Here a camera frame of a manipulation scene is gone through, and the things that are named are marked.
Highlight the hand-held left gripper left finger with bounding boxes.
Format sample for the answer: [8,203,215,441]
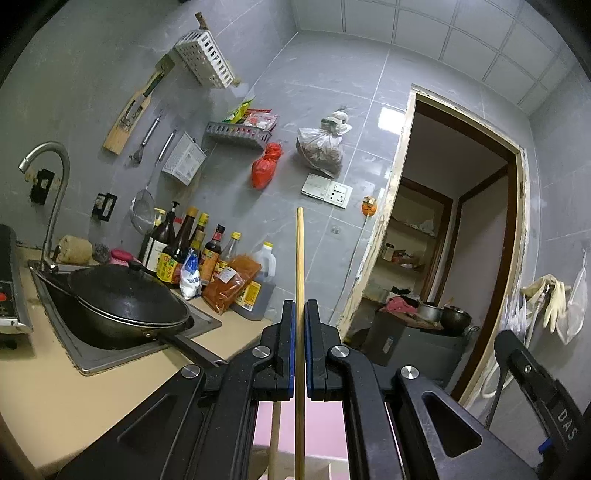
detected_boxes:
[55,300,297,480]

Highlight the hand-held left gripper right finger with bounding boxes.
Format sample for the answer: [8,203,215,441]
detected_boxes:
[305,299,539,480]

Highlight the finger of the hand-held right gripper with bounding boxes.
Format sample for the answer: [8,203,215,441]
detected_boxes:
[494,329,563,403]

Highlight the wooden chopstick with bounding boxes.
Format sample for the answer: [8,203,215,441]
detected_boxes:
[269,401,281,480]
[294,207,306,480]

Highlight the dark lidded pot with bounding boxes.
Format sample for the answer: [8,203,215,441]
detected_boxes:
[438,307,474,337]

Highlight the cream rubber gloves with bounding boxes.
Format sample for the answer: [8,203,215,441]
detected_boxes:
[522,274,571,333]

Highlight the pink floral tablecloth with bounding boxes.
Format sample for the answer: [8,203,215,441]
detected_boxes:
[256,401,347,480]

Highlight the steel pot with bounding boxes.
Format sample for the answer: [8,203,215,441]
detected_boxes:
[418,301,444,324]

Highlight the red chili powder packet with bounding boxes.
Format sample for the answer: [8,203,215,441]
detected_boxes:
[202,255,262,315]

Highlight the large oil jug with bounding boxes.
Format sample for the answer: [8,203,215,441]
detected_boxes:
[231,242,278,321]

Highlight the grey cabinet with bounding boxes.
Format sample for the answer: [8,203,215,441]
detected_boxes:
[362,309,469,391]

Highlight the pink cloth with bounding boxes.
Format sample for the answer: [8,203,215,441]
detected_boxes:
[385,296,419,315]

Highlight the yellow-capped sauce bottle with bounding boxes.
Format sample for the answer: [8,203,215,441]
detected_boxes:
[217,232,243,273]
[191,212,211,259]

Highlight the white and blue salt bag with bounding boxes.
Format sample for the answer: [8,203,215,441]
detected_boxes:
[179,253,201,300]

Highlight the red-capped sauce bottle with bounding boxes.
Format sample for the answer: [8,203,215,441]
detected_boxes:
[201,224,227,287]

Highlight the wooden shelf unit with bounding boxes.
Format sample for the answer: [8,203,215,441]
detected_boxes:
[369,180,455,315]

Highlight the brown-capped sauce bottle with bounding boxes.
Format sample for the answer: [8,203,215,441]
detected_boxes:
[157,207,199,284]

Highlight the dark pump bottle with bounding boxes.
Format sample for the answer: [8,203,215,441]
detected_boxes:
[139,200,180,275]

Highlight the black wok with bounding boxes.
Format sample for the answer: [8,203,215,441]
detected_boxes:
[68,261,227,367]

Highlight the red plastic bag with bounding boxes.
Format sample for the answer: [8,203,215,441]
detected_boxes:
[252,142,283,190]

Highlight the steel sink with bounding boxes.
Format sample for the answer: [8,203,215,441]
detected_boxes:
[28,258,223,374]

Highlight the clear bag of dried goods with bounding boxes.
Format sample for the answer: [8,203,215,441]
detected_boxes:
[297,108,354,179]

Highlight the steel mesh strainer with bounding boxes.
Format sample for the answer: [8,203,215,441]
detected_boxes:
[130,173,158,234]

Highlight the beige kitchen counter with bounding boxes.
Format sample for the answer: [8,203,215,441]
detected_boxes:
[0,244,273,480]

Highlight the white hanging box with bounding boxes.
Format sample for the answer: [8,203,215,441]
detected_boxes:
[161,132,207,186]

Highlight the red snack packet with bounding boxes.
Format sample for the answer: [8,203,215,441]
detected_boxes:
[240,109,279,132]

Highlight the loofah sponge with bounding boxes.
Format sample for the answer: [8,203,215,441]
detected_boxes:
[59,235,94,265]

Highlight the hanging steel tool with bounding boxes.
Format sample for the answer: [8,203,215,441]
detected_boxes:
[157,130,177,164]

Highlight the yellow-green snack packet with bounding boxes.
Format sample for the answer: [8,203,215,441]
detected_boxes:
[222,99,256,125]

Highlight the hanging steel peeler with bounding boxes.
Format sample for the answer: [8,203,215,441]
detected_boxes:
[129,113,163,164]

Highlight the wooden knife board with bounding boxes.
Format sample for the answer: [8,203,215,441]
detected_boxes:
[102,88,155,155]

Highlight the steel faucet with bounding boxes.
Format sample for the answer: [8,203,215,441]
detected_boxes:
[18,141,71,273]

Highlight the induction stove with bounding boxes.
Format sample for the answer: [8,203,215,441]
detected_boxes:
[0,224,34,340]

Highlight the white wall cable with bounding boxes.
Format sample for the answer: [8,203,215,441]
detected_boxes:
[344,215,372,296]

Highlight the pale wooden door frame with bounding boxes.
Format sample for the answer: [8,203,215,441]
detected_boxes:
[337,84,529,409]

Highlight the white wall socket panel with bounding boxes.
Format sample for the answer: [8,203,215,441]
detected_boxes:
[301,173,353,210]

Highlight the grey wall shelf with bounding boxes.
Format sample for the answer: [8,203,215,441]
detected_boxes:
[203,121,273,149]

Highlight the black wall socket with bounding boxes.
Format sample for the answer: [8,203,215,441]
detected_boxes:
[92,191,117,220]
[30,168,56,206]

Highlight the white wall basket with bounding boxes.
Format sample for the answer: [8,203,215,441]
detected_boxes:
[173,28,237,89]

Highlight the black-handled cleaver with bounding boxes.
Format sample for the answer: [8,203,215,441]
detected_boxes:
[143,54,176,100]

